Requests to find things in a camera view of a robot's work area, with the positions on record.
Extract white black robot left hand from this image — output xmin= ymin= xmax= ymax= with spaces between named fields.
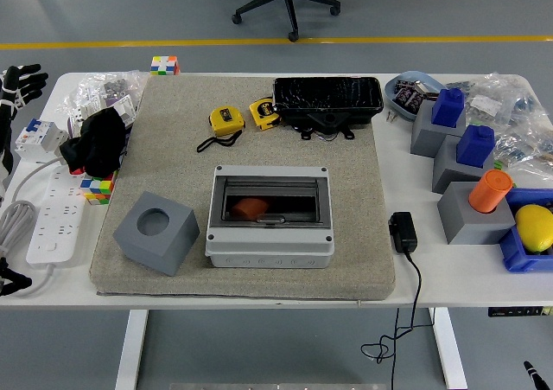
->
xmin=0 ymin=63 xmax=49 ymax=188

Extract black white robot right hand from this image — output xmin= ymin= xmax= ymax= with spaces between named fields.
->
xmin=523 ymin=361 xmax=553 ymax=390

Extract grey block with round hole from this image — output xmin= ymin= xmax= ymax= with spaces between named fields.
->
xmin=112 ymin=190 xmax=200 ymax=278

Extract orange cylinder battery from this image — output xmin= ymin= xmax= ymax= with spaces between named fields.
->
xmin=228 ymin=196 xmax=270 ymax=219
xmin=467 ymin=169 xmax=514 ymax=214

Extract smoky transparent box lid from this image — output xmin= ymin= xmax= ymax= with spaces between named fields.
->
xmin=214 ymin=176 xmax=326 ymax=226

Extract grey plastic junction box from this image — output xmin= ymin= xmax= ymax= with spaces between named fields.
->
xmin=204 ymin=164 xmax=336 ymax=270

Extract white blue circuit breaker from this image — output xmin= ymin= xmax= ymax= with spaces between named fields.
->
xmin=15 ymin=118 xmax=70 ymax=164

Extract black table control panel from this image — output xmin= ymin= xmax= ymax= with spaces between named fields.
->
xmin=487 ymin=305 xmax=553 ymax=318

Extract white table leg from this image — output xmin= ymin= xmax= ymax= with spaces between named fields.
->
xmin=114 ymin=310 xmax=150 ymax=390
xmin=427 ymin=307 xmax=468 ymax=390

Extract clear bag of small parts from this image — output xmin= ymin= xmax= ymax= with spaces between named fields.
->
xmin=64 ymin=70 xmax=150 ymax=138

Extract black cloth glove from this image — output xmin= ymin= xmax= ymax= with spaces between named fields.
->
xmin=59 ymin=106 xmax=130 ymax=179

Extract blue plastic bin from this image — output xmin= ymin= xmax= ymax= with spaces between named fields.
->
xmin=499 ymin=187 xmax=553 ymax=273

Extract colourful puzzle cube with white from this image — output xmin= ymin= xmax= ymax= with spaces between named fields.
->
xmin=149 ymin=55 xmax=181 ymax=77

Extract yellow lemon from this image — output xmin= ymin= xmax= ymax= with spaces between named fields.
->
xmin=514 ymin=204 xmax=553 ymax=253

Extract white power strip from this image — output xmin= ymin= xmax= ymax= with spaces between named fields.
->
xmin=25 ymin=164 xmax=94 ymax=270

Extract grey-brown mat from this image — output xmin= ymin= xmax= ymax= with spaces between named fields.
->
xmin=88 ymin=74 xmax=397 ymax=301

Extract grey block holder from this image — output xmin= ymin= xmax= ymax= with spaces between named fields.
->
xmin=431 ymin=134 xmax=496 ymax=195
xmin=436 ymin=181 xmax=518 ymax=246
xmin=410 ymin=99 xmax=467 ymax=157

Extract black power adapter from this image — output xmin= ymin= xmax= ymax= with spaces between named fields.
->
xmin=387 ymin=211 xmax=419 ymax=255

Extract clear bag of components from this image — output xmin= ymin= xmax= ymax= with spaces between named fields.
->
xmin=444 ymin=72 xmax=541 ymax=127
xmin=492 ymin=104 xmax=553 ymax=183

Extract blue plastic block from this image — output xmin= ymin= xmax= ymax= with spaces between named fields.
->
xmin=431 ymin=87 xmax=466 ymax=129
xmin=455 ymin=125 xmax=496 ymax=169

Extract black office chair base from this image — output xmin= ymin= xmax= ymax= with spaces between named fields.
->
xmin=231 ymin=0 xmax=341 ymax=43

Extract dark purple packets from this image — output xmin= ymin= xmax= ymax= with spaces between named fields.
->
xmin=393 ymin=78 xmax=427 ymax=111

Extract light blue dish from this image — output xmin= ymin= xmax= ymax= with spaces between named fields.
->
xmin=384 ymin=70 xmax=446 ymax=122

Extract grey power strip cable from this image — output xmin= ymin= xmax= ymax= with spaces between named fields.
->
xmin=0 ymin=156 xmax=66 ymax=298

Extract black adapter cord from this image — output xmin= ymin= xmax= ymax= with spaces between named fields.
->
xmin=360 ymin=251 xmax=435 ymax=390

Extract yellow tape measure with strap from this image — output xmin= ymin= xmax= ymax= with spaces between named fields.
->
xmin=196 ymin=105 xmax=246 ymax=154

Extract black plastic enclosure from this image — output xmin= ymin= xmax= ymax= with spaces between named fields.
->
xmin=271 ymin=76 xmax=385 ymax=141

